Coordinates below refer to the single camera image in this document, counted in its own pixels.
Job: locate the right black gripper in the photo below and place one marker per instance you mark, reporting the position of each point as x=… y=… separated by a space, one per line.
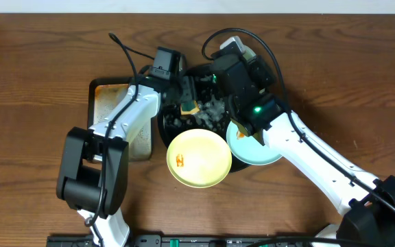
x=260 y=66

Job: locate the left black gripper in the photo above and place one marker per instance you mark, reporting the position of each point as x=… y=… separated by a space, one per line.
x=185 y=90

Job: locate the yellow green sponge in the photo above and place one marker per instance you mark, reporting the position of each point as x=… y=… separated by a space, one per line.
x=189 y=108

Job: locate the light blue plate top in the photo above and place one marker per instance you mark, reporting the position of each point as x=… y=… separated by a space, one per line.
x=249 y=53

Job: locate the light blue plate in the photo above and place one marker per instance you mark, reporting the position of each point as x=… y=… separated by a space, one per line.
x=249 y=53
x=248 y=149

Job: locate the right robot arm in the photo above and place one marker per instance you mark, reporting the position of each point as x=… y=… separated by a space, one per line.
x=366 y=203

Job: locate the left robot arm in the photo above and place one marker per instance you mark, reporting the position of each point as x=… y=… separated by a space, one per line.
x=93 y=174

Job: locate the black round tray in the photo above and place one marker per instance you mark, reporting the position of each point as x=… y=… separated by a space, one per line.
x=213 y=114

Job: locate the black rectangular soapy tray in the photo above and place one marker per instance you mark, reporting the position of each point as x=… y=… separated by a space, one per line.
x=106 y=93

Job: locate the light blue plate right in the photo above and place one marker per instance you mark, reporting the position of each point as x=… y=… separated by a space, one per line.
x=248 y=149

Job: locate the yellow plate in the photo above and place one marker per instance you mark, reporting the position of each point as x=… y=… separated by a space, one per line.
x=199 y=158

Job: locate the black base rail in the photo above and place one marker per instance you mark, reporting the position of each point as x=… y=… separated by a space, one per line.
x=158 y=241

